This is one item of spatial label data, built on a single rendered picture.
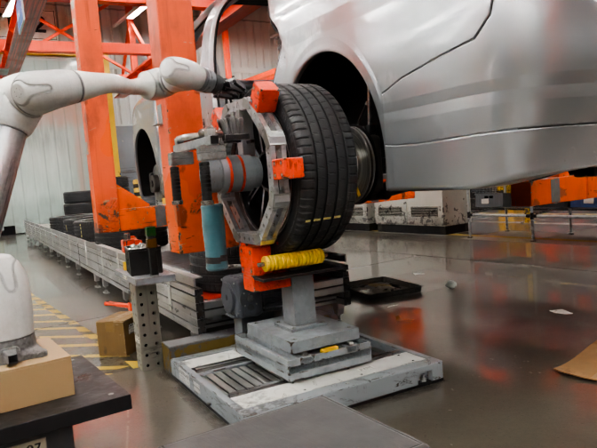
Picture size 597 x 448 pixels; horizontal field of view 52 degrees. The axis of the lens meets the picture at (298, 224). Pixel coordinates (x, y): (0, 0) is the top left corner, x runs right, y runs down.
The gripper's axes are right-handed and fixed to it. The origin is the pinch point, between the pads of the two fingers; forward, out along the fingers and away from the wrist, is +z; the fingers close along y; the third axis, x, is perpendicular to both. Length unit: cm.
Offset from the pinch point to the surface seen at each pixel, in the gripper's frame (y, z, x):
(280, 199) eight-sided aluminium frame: 13, -17, -55
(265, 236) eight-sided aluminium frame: -2, -11, -62
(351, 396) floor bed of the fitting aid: 1, 6, -123
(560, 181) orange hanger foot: 49, 225, -33
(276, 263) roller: -5, -6, -72
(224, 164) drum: -3.1, -21.3, -33.7
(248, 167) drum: 0.6, -13.1, -35.8
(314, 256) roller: 2, 9, -71
